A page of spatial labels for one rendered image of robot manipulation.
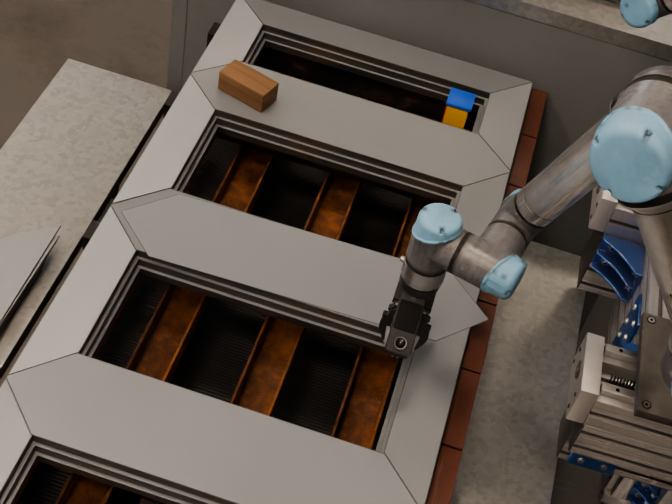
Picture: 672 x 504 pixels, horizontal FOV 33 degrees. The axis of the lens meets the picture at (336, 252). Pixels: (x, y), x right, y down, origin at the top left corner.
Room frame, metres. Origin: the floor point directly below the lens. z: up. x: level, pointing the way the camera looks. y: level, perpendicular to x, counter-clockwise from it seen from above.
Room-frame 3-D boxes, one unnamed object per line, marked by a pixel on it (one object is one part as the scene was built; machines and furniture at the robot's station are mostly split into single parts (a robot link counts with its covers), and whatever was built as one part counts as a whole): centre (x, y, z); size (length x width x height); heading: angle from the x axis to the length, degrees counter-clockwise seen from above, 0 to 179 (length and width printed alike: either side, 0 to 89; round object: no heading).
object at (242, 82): (1.93, 0.27, 0.89); 0.12 x 0.06 x 0.05; 67
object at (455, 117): (2.07, -0.20, 0.78); 0.05 x 0.05 x 0.19; 84
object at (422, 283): (1.33, -0.15, 1.09); 0.08 x 0.08 x 0.05
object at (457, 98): (2.07, -0.20, 0.88); 0.06 x 0.06 x 0.02; 84
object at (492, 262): (1.31, -0.25, 1.17); 0.11 x 0.11 x 0.08; 70
